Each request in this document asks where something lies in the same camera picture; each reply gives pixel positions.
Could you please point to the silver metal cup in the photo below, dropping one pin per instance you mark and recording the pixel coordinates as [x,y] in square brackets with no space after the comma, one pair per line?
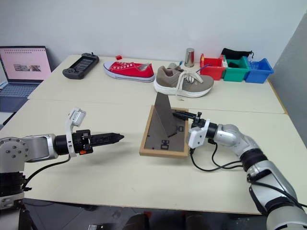
[189,57]

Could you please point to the taupe sneaker with white laces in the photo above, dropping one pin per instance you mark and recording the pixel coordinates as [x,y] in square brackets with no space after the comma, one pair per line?
[184,83]

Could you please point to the red plastic bin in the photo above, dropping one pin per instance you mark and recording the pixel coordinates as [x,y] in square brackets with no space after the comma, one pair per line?
[213,70]

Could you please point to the red canvas sneaker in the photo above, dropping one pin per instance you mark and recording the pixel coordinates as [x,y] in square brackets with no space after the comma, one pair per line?
[129,70]

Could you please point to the small red block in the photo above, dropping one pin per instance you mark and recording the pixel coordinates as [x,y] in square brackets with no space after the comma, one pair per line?
[118,57]

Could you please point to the blue plastic bin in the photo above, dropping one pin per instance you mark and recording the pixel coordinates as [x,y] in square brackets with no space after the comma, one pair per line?
[257,73]

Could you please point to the green plastic bin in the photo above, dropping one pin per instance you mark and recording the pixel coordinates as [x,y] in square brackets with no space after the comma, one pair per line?
[236,72]

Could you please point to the open laptop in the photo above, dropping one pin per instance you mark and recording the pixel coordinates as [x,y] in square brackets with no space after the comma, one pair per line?
[21,72]

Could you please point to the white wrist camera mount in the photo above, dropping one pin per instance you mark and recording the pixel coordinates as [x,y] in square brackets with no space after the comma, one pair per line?
[75,117]
[196,137]

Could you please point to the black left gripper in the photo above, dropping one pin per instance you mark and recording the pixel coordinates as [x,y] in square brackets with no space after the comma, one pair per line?
[80,141]

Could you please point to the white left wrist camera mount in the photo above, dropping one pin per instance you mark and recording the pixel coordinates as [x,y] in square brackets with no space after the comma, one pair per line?
[75,117]

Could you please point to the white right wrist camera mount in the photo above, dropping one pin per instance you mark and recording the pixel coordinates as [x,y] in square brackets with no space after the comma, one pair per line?
[196,137]

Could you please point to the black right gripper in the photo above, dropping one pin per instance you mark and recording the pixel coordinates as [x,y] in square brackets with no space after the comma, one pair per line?
[197,121]

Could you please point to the wooden picture frame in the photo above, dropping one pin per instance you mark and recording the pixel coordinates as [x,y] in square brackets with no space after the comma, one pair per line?
[165,134]

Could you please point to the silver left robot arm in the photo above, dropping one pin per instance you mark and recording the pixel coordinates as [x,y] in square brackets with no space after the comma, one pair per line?
[36,147]

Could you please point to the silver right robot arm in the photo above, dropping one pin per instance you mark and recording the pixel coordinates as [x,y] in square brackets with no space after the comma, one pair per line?
[261,165]

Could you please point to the black handheld game console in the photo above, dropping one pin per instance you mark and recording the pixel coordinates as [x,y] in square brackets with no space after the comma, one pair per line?
[80,65]

